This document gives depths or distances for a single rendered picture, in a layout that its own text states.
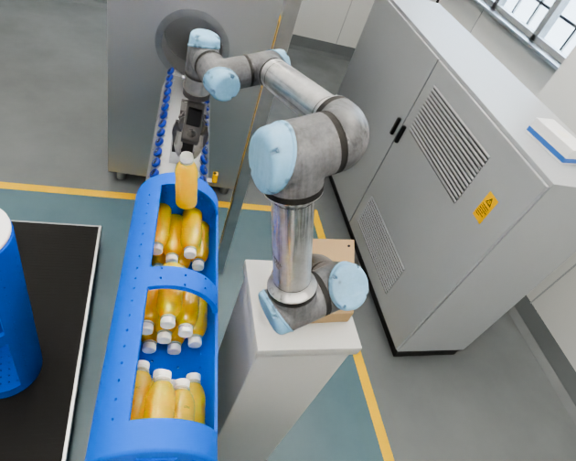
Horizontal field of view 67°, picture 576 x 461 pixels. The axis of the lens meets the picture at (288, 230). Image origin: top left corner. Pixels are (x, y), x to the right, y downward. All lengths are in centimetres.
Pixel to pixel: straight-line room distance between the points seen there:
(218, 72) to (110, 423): 80
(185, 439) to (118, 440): 13
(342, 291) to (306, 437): 149
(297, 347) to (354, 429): 136
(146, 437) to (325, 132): 69
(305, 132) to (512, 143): 155
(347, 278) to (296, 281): 16
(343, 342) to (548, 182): 112
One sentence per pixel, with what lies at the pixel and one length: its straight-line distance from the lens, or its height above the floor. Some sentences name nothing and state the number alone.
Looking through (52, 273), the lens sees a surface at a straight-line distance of 259.
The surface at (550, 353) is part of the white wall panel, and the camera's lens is 363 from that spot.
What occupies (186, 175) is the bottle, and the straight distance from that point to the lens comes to 133.
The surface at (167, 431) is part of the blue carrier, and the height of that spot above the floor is 123.
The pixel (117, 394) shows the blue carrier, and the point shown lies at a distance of 107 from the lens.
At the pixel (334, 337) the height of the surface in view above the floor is 115.
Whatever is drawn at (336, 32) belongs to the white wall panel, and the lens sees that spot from 619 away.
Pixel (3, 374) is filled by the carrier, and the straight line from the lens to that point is 231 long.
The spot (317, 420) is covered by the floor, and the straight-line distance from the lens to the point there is 250.
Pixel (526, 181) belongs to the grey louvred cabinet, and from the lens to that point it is 208.
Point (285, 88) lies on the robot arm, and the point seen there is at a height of 176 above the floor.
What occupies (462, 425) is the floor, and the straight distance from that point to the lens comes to 293.
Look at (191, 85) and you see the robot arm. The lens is 119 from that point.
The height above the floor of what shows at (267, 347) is 115.
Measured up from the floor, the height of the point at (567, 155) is 149.
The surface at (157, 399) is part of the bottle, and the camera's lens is 109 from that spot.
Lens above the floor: 219
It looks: 43 degrees down
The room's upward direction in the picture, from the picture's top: 23 degrees clockwise
